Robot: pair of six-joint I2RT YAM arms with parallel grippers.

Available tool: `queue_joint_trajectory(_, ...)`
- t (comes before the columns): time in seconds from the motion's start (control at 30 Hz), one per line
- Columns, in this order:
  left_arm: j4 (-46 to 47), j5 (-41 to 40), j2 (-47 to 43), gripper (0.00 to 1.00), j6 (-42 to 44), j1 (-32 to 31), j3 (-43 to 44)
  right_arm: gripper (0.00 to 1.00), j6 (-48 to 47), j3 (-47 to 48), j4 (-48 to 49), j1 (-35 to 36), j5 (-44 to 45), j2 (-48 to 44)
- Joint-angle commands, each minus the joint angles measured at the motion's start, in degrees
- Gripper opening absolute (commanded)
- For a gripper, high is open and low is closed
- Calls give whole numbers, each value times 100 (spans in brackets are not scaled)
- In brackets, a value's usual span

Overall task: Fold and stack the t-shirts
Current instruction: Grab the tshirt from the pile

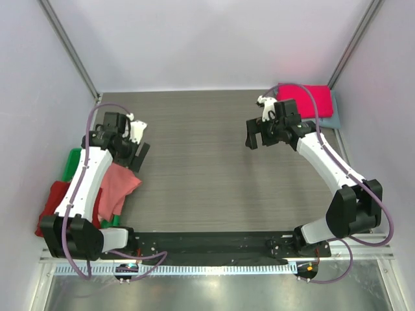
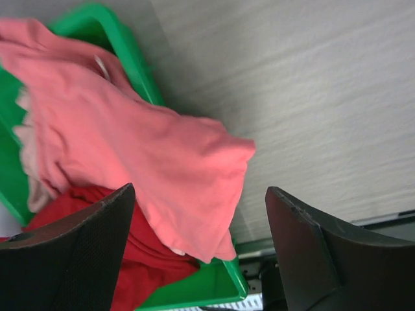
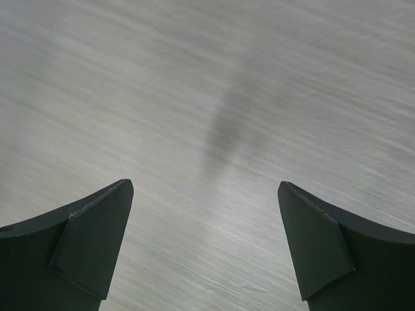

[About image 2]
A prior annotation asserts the coral pink t shirt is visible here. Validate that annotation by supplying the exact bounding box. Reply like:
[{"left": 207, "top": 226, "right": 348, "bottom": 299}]
[{"left": 1, "top": 19, "right": 255, "bottom": 263}]

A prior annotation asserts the dark red t shirt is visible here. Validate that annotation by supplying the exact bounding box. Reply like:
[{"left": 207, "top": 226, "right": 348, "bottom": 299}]
[{"left": 22, "top": 185, "right": 201, "bottom": 311}]

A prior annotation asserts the pale pink t shirt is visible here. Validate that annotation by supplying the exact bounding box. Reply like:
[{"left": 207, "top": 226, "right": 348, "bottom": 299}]
[{"left": 13, "top": 87, "right": 55, "bottom": 213}]

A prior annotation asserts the green plastic bin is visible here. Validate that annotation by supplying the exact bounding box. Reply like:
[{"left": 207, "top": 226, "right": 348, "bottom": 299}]
[{"left": 1, "top": 3, "right": 248, "bottom": 310}]

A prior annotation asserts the slotted cable duct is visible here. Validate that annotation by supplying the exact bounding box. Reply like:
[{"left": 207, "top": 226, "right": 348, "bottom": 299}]
[{"left": 197, "top": 294, "right": 263, "bottom": 311}]

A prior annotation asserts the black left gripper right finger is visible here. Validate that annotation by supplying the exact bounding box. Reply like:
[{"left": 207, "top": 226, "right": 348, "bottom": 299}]
[{"left": 265, "top": 187, "right": 414, "bottom": 310}]

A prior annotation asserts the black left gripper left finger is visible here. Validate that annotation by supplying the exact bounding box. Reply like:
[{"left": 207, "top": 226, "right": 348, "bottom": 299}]
[{"left": 1, "top": 184, "right": 136, "bottom": 310}]

